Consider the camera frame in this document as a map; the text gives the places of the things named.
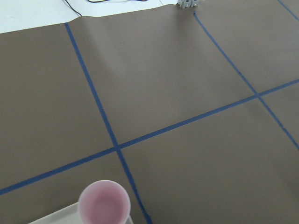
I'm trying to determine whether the cream serving tray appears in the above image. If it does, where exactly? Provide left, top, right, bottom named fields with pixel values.
left=30, top=203, right=82, bottom=224

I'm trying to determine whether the aluminium frame post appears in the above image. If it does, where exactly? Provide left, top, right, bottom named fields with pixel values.
left=177, top=0, right=199, bottom=9

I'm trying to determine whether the pink plastic cup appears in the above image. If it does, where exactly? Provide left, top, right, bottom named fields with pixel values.
left=77, top=180, right=131, bottom=224

